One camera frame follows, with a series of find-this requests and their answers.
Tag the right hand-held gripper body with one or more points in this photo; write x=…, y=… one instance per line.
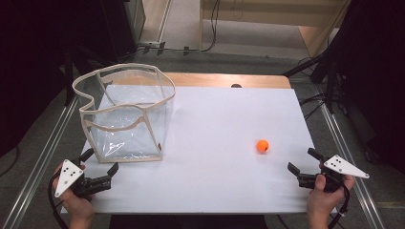
x=342, y=167

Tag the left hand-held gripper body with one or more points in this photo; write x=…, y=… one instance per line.
x=68, y=175

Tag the clear plastic bin beige trim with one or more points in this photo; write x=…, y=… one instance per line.
x=127, y=140

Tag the orange ball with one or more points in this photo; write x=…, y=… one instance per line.
x=262, y=145

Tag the person's left hand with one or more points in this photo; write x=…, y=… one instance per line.
x=79, y=208

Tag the person's right hand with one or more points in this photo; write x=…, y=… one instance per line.
x=321, y=203

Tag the black upright stand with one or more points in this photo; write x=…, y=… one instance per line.
x=68, y=79

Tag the white board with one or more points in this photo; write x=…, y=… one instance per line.
x=216, y=143

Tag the black tripod stand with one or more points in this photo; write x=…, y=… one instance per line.
x=302, y=66

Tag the dark curtain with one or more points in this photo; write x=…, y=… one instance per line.
x=31, y=63
x=375, y=79

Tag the wooden table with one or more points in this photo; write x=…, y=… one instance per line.
x=207, y=79

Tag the black tape strip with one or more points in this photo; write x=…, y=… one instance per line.
x=186, y=50
x=160, y=47

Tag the black cabinet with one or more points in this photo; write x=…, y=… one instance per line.
x=121, y=25

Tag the aluminium floor rail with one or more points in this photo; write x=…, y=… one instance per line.
x=44, y=159
x=347, y=159

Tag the light wooden frame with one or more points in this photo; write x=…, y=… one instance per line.
x=312, y=35

